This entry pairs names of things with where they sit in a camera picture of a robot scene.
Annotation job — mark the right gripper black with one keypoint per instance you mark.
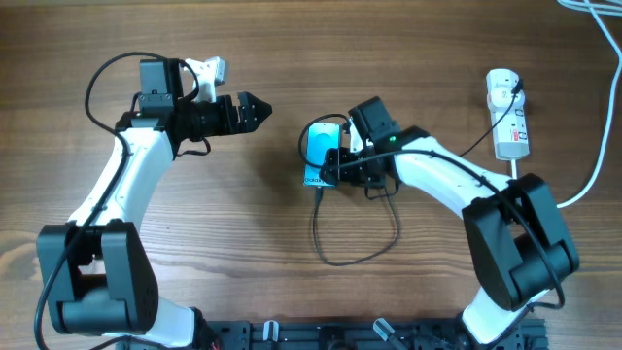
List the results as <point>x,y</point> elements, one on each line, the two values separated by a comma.
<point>345,175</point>

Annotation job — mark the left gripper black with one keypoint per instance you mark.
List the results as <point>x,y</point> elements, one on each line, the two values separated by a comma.
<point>226,112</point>

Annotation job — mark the white power strip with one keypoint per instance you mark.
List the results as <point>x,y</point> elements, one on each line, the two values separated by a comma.
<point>510,133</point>

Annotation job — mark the Galaxy S25 smartphone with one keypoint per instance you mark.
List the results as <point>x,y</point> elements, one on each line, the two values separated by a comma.
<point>321,137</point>

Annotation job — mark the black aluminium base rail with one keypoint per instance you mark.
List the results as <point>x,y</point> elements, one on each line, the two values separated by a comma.
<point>421,334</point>

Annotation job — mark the white USB charger plug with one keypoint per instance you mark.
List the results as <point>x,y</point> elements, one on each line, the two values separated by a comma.
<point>501,98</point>

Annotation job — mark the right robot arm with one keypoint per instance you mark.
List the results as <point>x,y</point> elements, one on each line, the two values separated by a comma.
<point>519,243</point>

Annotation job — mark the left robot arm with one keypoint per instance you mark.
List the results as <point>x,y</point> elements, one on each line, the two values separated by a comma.
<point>98,280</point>

